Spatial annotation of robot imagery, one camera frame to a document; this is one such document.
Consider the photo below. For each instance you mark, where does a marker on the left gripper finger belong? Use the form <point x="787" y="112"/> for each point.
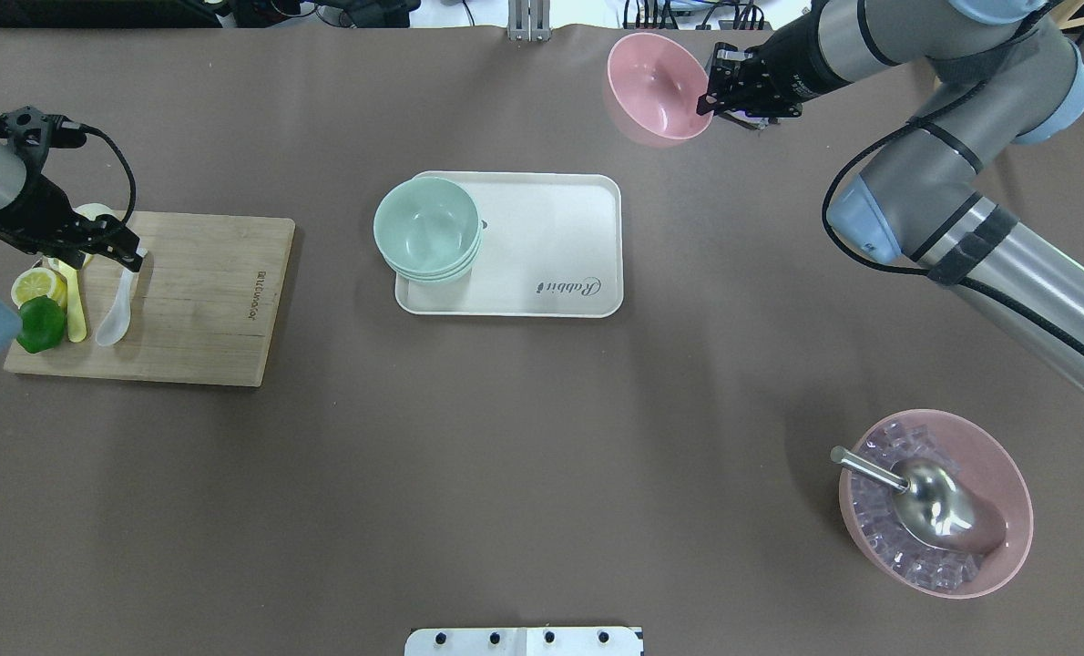
<point x="126" y="253"/>

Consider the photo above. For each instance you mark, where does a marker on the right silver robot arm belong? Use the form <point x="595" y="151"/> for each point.
<point x="908" y="204"/>

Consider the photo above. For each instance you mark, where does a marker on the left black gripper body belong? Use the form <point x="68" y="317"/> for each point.
<point x="39" y="206"/>

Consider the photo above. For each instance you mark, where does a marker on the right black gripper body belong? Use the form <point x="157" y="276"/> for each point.
<point x="790" y="71"/>

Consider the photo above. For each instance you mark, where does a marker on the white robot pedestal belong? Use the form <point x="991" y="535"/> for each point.
<point x="540" y="640"/>

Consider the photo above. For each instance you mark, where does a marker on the green bowl stack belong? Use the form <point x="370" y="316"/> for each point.
<point x="429" y="230"/>

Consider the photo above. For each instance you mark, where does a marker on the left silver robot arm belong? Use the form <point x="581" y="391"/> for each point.
<point x="11" y="181"/>

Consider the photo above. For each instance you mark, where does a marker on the cream rabbit tray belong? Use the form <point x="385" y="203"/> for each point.
<point x="552" y="247"/>

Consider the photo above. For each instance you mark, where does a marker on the yellow plastic spoon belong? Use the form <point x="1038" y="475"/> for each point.
<point x="76" y="318"/>

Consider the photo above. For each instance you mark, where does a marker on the green lime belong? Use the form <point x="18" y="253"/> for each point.
<point x="43" y="323"/>

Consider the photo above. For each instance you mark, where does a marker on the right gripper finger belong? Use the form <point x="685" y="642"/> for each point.
<point x="708" y="105"/>

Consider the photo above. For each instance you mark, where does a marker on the metal ice scoop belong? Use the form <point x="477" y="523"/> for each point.
<point x="931" y="506"/>

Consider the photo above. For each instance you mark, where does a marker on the pink bowl with ice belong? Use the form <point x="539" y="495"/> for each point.
<point x="977" y="460"/>

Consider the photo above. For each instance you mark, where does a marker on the aluminium frame post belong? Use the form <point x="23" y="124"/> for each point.
<point x="528" y="21"/>

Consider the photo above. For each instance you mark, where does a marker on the wooden cutting board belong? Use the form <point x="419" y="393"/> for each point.
<point x="203" y="308"/>

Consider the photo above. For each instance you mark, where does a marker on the lemon half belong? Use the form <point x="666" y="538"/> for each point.
<point x="37" y="282"/>

